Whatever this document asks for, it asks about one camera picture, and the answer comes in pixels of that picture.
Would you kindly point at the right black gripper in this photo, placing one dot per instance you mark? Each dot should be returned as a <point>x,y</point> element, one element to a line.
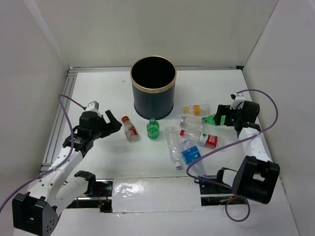
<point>223,109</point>

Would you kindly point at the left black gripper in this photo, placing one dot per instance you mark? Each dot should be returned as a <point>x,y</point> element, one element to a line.
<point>114,126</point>

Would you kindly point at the clear bottle red white label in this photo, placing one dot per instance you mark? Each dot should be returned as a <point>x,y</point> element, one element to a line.
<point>130,131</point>

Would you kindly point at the clear jar silver lid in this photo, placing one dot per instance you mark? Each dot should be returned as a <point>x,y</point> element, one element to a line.
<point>191,123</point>

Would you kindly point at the small green plastic bottle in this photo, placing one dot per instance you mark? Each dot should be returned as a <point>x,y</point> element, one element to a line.
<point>153,129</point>

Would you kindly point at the crushed clear bottle white cap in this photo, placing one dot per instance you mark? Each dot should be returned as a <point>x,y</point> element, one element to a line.
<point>173,146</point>

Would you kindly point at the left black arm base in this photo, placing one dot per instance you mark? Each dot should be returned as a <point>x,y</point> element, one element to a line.
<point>98,194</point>

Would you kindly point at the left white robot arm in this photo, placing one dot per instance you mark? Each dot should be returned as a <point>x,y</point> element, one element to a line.
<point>38,211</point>

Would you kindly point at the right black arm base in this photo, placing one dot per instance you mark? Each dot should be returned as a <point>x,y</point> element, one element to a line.
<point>214,195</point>

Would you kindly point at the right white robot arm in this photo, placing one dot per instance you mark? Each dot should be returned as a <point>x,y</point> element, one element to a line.
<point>257,176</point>

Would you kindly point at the black bin with gold rim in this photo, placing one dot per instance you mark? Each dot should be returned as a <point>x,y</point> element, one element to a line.
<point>153,81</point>

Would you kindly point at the green soda bottle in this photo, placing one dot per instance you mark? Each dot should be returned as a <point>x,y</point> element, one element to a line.
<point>210,120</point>

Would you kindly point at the small bottle yellow cap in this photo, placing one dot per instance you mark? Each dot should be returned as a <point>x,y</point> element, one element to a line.
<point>197,110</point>

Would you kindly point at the clear bottle blue label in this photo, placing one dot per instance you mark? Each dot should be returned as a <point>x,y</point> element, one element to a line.
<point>190,153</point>

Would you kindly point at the shiny white tape sheet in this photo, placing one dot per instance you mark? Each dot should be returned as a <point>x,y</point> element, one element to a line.
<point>161,194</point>

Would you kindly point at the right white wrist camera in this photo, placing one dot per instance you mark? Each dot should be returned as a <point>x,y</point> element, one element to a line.
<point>238,98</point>

